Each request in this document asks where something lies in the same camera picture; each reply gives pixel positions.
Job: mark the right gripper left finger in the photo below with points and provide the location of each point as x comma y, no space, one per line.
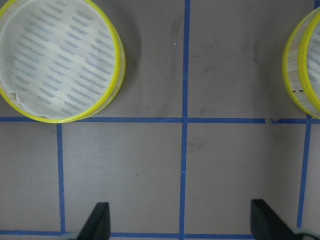
98,225

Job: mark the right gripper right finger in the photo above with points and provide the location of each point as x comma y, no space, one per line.
265,224

